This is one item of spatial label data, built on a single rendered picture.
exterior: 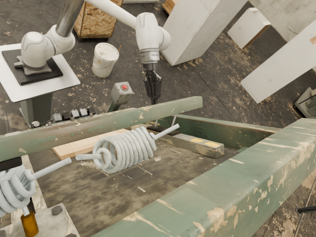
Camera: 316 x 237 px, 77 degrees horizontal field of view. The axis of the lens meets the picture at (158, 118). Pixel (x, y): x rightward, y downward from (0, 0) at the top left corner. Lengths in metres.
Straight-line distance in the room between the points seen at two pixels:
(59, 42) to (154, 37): 0.93
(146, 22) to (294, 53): 3.58
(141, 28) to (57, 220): 0.78
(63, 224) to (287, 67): 4.23
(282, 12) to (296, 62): 4.71
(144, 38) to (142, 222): 0.76
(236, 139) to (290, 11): 8.00
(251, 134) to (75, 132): 0.77
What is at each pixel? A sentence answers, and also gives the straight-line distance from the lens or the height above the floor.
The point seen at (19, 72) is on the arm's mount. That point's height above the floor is 0.78.
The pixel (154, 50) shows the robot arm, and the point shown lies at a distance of 0.94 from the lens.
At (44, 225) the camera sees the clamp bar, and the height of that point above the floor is 1.79.
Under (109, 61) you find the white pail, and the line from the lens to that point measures 2.63.
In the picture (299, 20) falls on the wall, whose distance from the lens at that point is 8.74.
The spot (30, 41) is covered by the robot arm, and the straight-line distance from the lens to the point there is 1.63.
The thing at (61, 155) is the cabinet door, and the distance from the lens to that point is 0.93.
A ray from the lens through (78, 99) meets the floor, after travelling 2.61.
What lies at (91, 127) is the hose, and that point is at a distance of 0.25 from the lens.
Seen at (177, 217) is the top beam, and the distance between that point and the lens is 0.33.
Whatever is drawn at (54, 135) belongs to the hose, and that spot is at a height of 1.94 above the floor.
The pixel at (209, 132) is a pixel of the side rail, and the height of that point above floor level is 1.47.
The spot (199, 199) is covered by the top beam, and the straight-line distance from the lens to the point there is 0.36.
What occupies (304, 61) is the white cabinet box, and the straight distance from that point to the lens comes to 4.28.
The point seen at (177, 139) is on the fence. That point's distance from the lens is 0.84.
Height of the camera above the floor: 2.16
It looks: 50 degrees down
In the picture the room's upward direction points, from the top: 42 degrees clockwise
